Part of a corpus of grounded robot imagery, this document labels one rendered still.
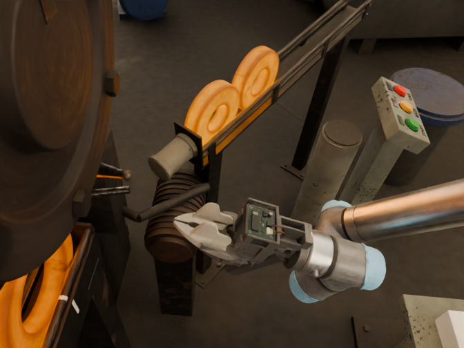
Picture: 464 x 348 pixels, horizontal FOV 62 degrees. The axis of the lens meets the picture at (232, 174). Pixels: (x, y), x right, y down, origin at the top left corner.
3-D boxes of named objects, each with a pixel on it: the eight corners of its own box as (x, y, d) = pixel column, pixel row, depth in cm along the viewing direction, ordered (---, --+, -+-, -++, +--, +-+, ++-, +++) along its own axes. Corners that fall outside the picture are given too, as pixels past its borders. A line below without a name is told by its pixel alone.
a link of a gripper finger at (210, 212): (185, 188, 59) (240, 204, 61) (175, 208, 63) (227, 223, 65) (182, 204, 57) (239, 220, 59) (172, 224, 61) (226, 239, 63)
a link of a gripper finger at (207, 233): (182, 204, 57) (239, 220, 59) (172, 224, 61) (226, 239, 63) (179, 221, 55) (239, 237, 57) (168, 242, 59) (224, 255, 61)
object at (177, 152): (150, 170, 82) (145, 153, 77) (179, 146, 86) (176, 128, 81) (170, 186, 80) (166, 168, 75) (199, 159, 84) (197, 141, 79)
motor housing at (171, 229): (155, 322, 124) (139, 235, 83) (166, 261, 138) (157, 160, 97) (195, 326, 124) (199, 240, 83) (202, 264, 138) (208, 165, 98)
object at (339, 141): (288, 239, 148) (324, 143, 109) (287, 213, 156) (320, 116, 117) (319, 242, 148) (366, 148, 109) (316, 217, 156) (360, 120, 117)
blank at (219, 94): (179, 105, 75) (192, 112, 74) (230, 65, 83) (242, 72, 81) (186, 155, 88) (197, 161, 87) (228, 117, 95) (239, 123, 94)
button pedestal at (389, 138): (324, 247, 147) (388, 128, 101) (319, 197, 163) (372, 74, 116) (366, 251, 148) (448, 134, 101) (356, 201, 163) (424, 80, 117)
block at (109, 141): (68, 232, 79) (32, 151, 61) (81, 201, 84) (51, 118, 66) (120, 237, 79) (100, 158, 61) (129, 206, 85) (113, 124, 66)
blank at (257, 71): (229, 66, 83) (242, 72, 81) (271, 33, 90) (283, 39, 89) (228, 117, 95) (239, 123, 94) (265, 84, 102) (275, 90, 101)
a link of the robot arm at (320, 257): (308, 246, 71) (311, 288, 65) (286, 239, 69) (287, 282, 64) (331, 225, 65) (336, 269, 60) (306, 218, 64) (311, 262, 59)
